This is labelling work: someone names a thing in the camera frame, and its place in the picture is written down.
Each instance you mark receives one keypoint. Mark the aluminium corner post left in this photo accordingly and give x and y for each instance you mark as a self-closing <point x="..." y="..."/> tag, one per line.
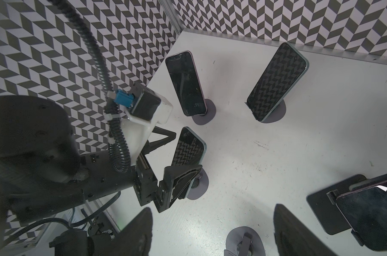
<point x="172" y="14"/>

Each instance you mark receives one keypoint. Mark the grey round stand middle back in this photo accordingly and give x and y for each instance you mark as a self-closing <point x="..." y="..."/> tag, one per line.
<point x="277" y="114"/>

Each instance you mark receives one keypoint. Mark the grey round stand centre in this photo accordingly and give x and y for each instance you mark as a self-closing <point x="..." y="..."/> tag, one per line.
<point x="244" y="241"/>

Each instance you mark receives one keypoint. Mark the teal-edged phone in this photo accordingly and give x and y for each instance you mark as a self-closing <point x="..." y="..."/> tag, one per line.
<point x="190" y="149"/>
<point x="284" y="70"/>

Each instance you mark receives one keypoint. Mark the grey round stand far-left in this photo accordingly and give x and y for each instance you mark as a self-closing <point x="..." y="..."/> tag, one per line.
<point x="208" y="116"/>

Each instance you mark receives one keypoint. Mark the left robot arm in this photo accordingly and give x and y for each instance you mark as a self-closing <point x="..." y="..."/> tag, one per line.
<point x="42" y="172"/>

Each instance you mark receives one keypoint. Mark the black phone front right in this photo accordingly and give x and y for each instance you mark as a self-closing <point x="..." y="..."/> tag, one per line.
<point x="365" y="210"/>

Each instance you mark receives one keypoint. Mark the black flat stand front right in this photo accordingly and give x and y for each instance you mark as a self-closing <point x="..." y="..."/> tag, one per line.
<point x="323" y="204"/>

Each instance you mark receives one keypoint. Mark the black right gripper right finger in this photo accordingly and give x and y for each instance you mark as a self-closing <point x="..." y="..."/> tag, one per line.
<point x="293" y="238"/>

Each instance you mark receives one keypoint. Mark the purple-edged phone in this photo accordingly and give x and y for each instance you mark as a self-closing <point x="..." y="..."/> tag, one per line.
<point x="185" y="80"/>

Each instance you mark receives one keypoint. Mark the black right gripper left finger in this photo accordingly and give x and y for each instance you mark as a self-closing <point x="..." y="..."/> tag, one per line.
<point x="136" y="238"/>

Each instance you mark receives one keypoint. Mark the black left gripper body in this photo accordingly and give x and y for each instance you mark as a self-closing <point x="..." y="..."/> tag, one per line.
<point x="145" y="182"/>

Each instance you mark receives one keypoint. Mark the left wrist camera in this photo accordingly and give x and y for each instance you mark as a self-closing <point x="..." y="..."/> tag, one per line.
<point x="143" y="103"/>

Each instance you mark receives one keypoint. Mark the grey round stand near left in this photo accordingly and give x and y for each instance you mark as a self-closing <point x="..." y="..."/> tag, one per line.
<point x="199" y="186"/>

